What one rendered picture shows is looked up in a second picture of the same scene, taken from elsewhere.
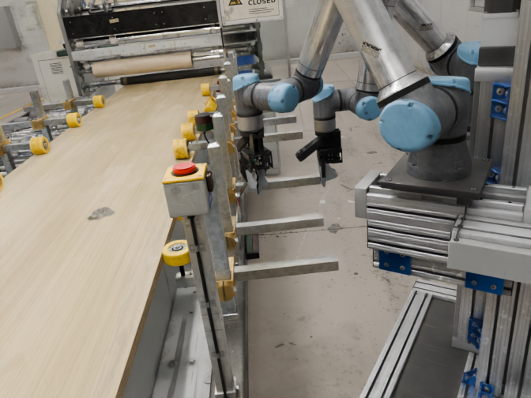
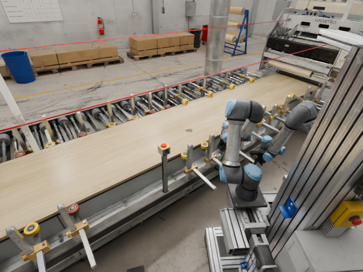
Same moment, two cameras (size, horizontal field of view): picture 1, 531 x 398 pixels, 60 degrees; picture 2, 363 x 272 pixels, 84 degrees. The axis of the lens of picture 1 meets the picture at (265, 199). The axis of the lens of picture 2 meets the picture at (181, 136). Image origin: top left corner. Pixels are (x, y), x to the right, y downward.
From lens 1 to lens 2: 111 cm
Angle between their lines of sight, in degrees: 46
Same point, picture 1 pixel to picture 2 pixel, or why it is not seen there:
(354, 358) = not seen: hidden behind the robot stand
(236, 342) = (180, 183)
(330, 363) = not seen: hidden behind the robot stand
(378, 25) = (229, 143)
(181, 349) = (177, 175)
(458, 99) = (247, 179)
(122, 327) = (154, 162)
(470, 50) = not seen: hidden behind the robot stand
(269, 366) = (220, 199)
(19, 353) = (140, 152)
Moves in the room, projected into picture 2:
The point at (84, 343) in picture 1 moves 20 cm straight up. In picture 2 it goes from (147, 160) to (145, 142)
